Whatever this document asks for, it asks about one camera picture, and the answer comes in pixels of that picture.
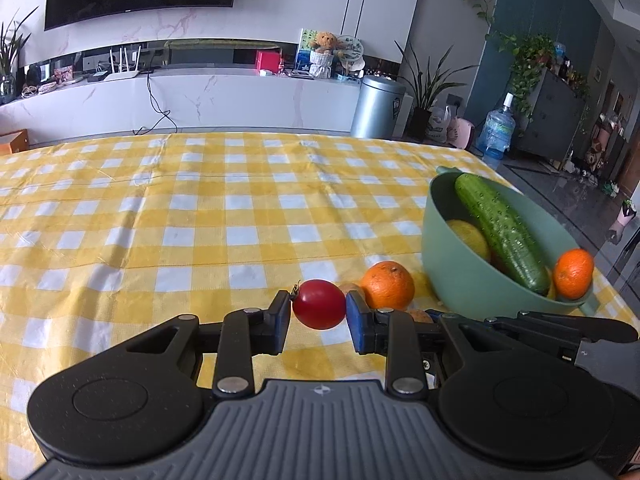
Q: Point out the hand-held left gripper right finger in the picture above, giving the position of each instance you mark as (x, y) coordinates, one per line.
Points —
(356, 325)

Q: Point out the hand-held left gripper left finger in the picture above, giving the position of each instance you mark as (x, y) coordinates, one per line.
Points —
(280, 322)

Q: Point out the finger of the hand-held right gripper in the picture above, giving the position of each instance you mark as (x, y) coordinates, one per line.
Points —
(435, 316)
(550, 332)

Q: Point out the green colander bowl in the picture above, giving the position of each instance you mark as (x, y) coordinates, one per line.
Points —
(450, 280)

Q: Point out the red cherry tomato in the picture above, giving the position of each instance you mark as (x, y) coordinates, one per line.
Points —
(320, 305)

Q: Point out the orange mandarin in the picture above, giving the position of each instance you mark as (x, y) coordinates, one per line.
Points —
(387, 285)
(574, 272)

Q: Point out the green cucumber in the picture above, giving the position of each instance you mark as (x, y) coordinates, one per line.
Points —
(500, 232)

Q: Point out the brown kiwi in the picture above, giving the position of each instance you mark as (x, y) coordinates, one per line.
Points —
(420, 316)

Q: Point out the yellow lemon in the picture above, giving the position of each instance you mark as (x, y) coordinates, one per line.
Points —
(470, 237)

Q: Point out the wrapped flower bouquet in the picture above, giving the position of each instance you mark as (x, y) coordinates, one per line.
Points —
(626, 215)

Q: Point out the yellow checkered tablecloth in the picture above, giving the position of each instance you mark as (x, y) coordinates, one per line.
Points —
(150, 210)

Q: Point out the pink pig-shaped appliance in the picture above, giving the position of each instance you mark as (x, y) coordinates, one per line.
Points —
(464, 134)

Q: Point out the white plastic bag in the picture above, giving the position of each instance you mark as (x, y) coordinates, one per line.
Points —
(437, 127)

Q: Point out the blue water jug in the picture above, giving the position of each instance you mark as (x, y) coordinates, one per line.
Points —
(496, 132)

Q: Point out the silver trash can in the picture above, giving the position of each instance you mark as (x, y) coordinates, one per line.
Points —
(375, 107)

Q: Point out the dark grey sideboard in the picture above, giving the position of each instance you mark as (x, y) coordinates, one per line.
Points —
(550, 115)

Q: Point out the white marble tv cabinet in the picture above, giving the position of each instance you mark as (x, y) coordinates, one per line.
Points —
(225, 100)

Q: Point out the tall leafy potted plant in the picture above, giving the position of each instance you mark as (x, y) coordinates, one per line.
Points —
(425, 85)

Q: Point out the red box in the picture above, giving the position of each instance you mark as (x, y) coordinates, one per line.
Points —
(267, 61)

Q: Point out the trailing pothos plant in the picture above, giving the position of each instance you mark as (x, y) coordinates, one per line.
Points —
(527, 65)

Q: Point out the painted picture board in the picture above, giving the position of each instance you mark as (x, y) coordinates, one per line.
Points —
(304, 50)

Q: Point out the decorative display plate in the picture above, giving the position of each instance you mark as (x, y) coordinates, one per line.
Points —
(351, 47)

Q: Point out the long dark soundbar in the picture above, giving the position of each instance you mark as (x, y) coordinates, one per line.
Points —
(222, 45)

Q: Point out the brown teddy bear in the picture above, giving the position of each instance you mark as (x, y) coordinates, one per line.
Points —
(326, 42)

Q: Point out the white router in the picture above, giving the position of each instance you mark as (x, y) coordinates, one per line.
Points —
(122, 72)

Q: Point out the orange cardboard box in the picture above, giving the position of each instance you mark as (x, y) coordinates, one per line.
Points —
(12, 143)

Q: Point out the plant in glass vase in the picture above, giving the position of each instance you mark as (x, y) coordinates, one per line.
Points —
(10, 60)

